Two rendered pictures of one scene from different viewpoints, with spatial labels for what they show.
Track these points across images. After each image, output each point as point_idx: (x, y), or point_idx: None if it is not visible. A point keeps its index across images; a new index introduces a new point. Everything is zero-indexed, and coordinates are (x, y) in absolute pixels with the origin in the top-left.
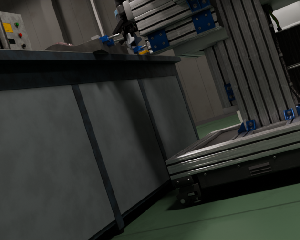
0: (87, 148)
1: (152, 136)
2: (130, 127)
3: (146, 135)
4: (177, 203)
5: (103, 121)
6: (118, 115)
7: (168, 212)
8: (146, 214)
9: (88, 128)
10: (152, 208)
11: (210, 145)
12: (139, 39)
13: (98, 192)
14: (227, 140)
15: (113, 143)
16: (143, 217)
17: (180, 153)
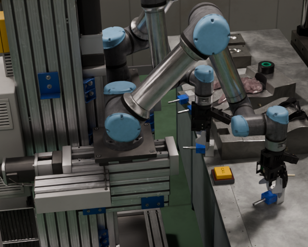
0: (190, 146)
1: (209, 227)
2: (202, 187)
3: (207, 215)
4: (174, 246)
5: (195, 150)
6: (200, 165)
7: (170, 231)
8: (196, 234)
9: (191, 139)
10: (199, 243)
11: (137, 237)
12: (199, 140)
13: (189, 172)
14: (121, 245)
15: (196, 170)
16: (194, 229)
17: (155, 214)
